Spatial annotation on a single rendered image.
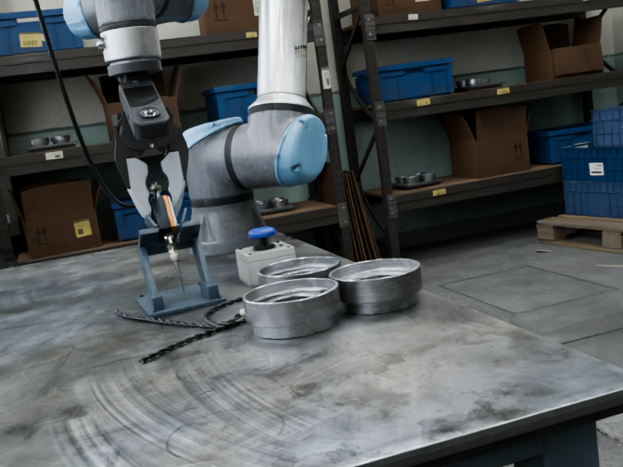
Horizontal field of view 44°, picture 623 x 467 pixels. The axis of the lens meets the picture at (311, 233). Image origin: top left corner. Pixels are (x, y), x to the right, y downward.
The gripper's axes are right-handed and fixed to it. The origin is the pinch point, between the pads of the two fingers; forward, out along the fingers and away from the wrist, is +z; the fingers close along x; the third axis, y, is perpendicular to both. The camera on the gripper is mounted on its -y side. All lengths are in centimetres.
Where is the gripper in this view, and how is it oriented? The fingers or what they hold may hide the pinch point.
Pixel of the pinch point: (161, 211)
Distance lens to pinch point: 106.5
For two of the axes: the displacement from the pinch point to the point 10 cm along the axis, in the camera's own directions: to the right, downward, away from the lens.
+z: 1.4, 9.8, 1.6
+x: -9.2, 1.8, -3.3
